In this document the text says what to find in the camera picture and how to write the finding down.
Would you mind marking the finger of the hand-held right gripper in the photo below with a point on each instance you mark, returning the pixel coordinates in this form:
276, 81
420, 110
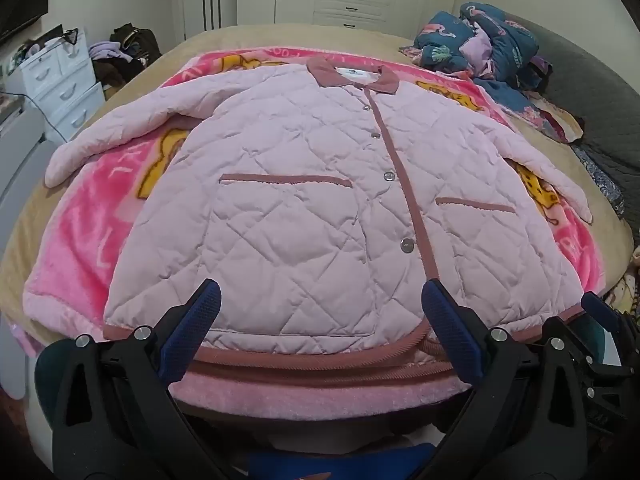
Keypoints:
565, 330
600, 310

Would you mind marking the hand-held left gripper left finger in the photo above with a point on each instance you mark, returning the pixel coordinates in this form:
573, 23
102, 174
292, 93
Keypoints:
192, 320

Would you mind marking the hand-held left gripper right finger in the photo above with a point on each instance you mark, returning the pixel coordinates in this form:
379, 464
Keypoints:
450, 325

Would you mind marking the pink quilted jacket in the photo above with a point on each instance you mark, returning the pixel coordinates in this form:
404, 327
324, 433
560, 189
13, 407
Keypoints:
300, 210

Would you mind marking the blue patterned cloth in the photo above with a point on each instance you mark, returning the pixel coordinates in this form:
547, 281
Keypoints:
605, 185

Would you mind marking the pink printed blanket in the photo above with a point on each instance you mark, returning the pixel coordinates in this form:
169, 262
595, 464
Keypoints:
90, 220

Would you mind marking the person's dark green clothing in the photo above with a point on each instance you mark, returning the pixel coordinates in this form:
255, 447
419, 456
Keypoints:
44, 385

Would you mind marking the grey quilted headboard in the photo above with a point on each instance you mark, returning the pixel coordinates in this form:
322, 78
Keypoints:
600, 110

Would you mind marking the multicoloured floral cloth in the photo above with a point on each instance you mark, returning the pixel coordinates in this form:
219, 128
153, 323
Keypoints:
545, 115

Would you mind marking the light grey padded furniture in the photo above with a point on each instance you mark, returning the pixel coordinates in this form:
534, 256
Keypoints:
20, 175

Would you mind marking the white drawer chest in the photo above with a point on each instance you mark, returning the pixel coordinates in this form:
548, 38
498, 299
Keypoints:
70, 95

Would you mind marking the dark brown bag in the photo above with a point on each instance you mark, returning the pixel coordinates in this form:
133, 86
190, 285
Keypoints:
142, 42

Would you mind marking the lavender cloth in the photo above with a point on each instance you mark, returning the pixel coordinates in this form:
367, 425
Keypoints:
107, 50

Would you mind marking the teal flamingo print quilt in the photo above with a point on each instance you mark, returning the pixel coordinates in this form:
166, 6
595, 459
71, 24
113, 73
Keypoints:
450, 35

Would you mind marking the bed with tan sheet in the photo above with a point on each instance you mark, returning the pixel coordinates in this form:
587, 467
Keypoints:
250, 35

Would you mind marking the black flat object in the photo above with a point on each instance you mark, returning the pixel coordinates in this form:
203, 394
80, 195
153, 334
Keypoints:
62, 35

